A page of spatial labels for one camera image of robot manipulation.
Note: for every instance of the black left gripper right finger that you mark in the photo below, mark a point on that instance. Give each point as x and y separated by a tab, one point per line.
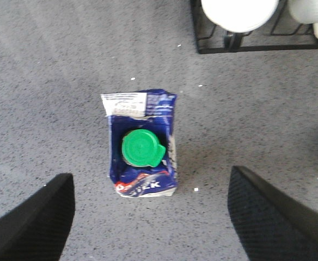
270	224

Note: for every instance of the smooth white mug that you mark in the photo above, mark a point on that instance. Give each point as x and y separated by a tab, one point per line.
239	16

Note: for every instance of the blue white milk carton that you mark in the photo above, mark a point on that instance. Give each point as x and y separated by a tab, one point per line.
141	142

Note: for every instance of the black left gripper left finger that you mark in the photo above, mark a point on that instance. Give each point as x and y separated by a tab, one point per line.
38	228

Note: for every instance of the black wire mug rack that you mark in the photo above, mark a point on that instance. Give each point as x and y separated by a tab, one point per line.
280	33

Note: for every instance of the ribbed white mug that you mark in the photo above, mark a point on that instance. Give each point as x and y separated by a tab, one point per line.
305	12

